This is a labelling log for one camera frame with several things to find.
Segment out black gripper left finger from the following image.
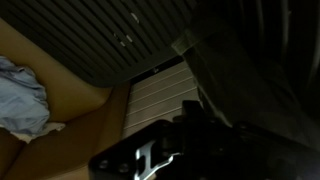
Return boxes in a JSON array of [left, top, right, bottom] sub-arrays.
[[88, 120, 181, 180]]

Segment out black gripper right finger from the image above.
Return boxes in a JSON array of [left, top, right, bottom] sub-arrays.
[[182, 101, 320, 180]]

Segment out black mesh office chair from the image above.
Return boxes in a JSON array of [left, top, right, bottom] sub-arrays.
[[0, 0, 320, 88]]

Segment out blue shirt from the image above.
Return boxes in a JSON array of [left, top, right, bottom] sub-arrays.
[[0, 56, 50, 134]]

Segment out white cloth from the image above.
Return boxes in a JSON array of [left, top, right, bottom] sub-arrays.
[[10, 122, 66, 144]]

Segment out white wall radiator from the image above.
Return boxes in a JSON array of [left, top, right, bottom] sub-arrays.
[[123, 62, 199, 138]]

